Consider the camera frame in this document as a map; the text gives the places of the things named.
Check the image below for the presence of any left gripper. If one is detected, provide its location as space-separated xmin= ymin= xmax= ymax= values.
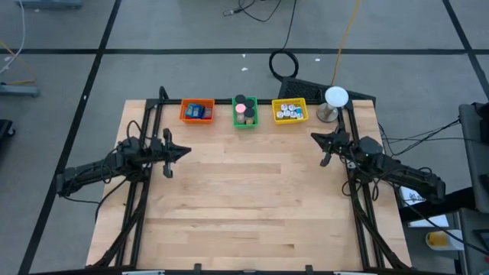
xmin=149 ymin=128 xmax=193 ymax=180

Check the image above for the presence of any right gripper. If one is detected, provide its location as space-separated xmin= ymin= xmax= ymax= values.
xmin=310 ymin=128 xmax=351 ymax=168

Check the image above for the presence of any orange plastic basket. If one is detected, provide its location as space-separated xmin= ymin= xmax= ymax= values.
xmin=179 ymin=98 xmax=216 ymax=125

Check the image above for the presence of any white bulb lamp metal base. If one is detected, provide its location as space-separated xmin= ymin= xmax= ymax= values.
xmin=316 ymin=86 xmax=350 ymax=124

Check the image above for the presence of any yellow plastic basket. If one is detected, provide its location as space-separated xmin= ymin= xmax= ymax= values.
xmin=271 ymin=97 xmax=310 ymax=125

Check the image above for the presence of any black perforated panel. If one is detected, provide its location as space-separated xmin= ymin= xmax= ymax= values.
xmin=277 ymin=76 xmax=377 ymax=104

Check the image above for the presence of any green plastic basket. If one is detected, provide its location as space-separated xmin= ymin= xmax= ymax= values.
xmin=232 ymin=95 xmax=260 ymax=130

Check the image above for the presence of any white paper sheet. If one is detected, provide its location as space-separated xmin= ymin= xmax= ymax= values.
xmin=399 ymin=185 xmax=451 ymax=229

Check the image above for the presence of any grey equipment cart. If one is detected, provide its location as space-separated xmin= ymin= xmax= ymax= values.
xmin=454 ymin=102 xmax=489 ymax=275

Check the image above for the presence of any yellow white container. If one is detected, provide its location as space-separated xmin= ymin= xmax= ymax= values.
xmin=425 ymin=231 xmax=452 ymax=252

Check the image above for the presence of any grey floor platform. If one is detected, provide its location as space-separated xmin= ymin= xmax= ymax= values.
xmin=0 ymin=83 xmax=41 ymax=99
xmin=15 ymin=0 xmax=84 ymax=10

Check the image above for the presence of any black floor object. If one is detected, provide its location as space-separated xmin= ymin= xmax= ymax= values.
xmin=0 ymin=118 xmax=16 ymax=152

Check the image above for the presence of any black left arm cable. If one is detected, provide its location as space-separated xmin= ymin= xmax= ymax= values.
xmin=125 ymin=119 xmax=154 ymax=146

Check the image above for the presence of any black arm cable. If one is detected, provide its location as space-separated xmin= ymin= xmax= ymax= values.
xmin=341 ymin=158 xmax=381 ymax=202
xmin=125 ymin=119 xmax=154 ymax=146

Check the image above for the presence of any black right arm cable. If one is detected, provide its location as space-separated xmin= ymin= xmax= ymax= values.
xmin=341 ymin=158 xmax=381 ymax=202

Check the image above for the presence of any black aluminium table frame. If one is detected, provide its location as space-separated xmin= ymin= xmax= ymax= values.
xmin=86 ymin=86 xmax=413 ymax=275

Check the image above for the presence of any coiled black cable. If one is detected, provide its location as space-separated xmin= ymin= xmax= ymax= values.
xmin=268 ymin=0 xmax=300 ymax=82

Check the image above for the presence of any yellow cable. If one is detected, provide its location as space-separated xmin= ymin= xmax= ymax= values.
xmin=330 ymin=0 xmax=361 ymax=86

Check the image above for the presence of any thin black floor cable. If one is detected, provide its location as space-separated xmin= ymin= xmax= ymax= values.
xmin=222 ymin=0 xmax=283 ymax=23

